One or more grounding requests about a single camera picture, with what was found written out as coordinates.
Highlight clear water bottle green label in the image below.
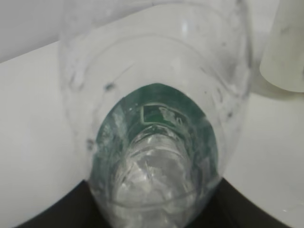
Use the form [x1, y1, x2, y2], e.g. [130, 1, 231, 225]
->
[58, 0, 252, 228]

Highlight white paper cup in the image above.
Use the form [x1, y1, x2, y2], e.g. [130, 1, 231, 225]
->
[260, 0, 304, 93]

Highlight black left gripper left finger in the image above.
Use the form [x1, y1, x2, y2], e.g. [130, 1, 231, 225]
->
[18, 181, 106, 228]

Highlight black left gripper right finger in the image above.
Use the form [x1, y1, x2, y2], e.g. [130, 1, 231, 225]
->
[190, 179, 295, 228]

